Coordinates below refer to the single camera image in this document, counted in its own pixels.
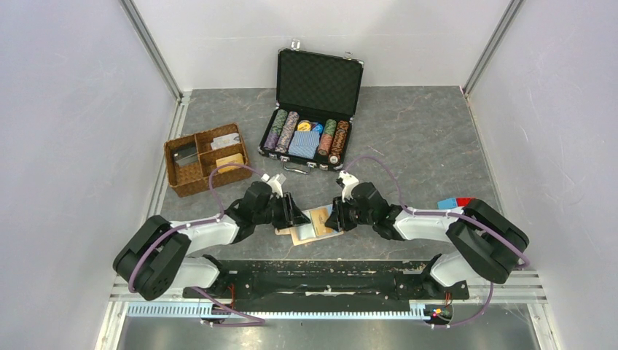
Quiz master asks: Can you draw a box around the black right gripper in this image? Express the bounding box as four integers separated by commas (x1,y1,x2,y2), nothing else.
324,193,375,232

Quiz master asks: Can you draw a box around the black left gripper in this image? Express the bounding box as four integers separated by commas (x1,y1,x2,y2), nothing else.
254,192,310,230

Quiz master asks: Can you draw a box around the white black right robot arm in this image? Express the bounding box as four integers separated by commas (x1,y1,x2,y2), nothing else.
325,182,530,298

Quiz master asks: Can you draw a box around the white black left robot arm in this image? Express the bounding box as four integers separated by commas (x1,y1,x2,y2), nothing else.
112,181,310,301

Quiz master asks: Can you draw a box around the blue playing card deck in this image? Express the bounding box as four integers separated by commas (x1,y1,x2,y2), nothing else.
287,131,320,159

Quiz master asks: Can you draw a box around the dark card in basket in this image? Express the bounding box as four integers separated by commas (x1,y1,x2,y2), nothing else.
172,143,198,167

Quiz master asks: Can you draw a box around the brown orange chip stack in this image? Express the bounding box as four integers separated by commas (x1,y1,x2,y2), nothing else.
329,120,350,165

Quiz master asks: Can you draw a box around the purple grey chip stack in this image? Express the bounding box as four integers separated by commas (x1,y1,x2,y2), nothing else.
275,112,300,152

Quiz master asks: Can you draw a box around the red green chip stack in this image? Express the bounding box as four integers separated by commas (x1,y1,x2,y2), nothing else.
317,119,337,156

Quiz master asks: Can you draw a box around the purple green chip stack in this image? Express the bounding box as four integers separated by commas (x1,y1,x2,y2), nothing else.
264,109,289,150

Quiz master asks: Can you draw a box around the blue toy brick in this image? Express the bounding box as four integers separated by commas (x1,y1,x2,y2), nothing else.
437,198,458,210

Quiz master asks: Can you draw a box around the yellow dealer button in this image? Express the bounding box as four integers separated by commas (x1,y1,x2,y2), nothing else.
297,120,313,131

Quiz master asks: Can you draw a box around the blue dealer button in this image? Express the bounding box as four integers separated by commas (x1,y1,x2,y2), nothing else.
311,122,324,135

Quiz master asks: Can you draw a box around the red toy brick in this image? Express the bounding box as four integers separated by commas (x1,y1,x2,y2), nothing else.
455,197,475,207

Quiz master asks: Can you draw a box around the brown woven divided basket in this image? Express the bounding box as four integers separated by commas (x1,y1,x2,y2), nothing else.
164,123,251,198

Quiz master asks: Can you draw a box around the black poker chip case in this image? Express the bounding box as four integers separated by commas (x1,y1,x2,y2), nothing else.
258,39,364,173

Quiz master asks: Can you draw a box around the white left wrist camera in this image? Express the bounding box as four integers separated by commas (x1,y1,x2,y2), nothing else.
261,174,286,198

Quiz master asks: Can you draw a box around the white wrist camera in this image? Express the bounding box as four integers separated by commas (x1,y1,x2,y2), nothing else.
336,170,360,203
261,174,286,198

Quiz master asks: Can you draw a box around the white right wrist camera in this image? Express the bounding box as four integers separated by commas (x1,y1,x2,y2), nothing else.
336,170,360,203

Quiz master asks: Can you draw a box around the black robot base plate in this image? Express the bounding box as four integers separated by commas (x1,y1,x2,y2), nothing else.
205,260,469,312

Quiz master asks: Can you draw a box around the white slotted cable duct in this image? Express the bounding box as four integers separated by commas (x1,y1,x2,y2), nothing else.
127,301,430,321

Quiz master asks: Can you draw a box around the right aluminium frame post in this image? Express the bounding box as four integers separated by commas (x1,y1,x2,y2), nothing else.
461,0,525,99

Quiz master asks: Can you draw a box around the aluminium frame post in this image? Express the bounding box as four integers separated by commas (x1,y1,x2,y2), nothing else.
119,0,184,101
461,0,525,99

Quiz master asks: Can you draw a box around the left aluminium frame post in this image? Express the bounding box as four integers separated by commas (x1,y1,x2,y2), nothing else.
119,0,184,101

